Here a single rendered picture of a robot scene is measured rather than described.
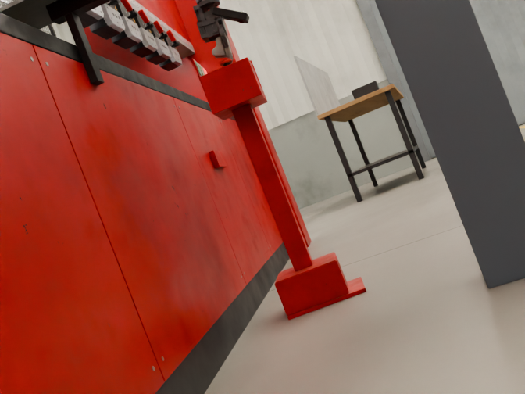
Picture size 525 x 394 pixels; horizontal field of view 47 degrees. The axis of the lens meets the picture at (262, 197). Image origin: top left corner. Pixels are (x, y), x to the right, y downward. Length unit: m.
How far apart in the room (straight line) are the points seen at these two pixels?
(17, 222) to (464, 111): 0.93
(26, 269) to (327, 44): 8.34
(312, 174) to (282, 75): 1.56
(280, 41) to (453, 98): 7.95
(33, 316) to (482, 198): 0.94
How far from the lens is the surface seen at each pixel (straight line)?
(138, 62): 3.81
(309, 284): 1.82
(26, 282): 0.95
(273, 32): 9.31
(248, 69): 1.83
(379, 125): 8.93
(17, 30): 1.30
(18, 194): 1.02
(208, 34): 1.99
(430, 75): 1.39
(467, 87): 1.39
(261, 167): 1.87
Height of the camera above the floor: 0.37
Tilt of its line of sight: level
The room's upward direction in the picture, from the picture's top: 21 degrees counter-clockwise
